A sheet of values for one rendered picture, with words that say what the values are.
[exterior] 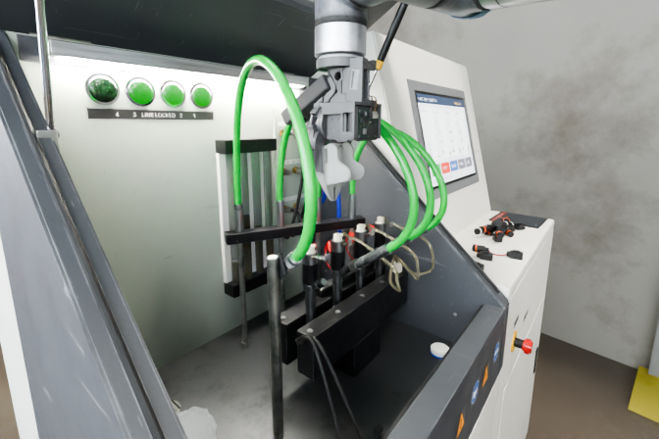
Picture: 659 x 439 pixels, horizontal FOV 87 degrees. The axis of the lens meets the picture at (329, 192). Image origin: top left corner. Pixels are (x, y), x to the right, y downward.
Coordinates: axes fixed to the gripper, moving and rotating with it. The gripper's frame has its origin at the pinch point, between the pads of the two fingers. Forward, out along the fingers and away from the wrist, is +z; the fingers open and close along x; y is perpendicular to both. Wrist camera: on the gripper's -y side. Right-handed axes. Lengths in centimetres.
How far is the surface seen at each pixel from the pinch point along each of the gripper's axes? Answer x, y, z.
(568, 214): 200, 19, 41
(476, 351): 12.9, 21.1, 26.5
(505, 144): 205, -19, 2
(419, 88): 55, -11, -21
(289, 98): -13.7, 5.2, -13.7
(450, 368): 5.9, 19.4, 26.5
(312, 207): -15.8, 10.4, -2.0
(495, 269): 43, 17, 24
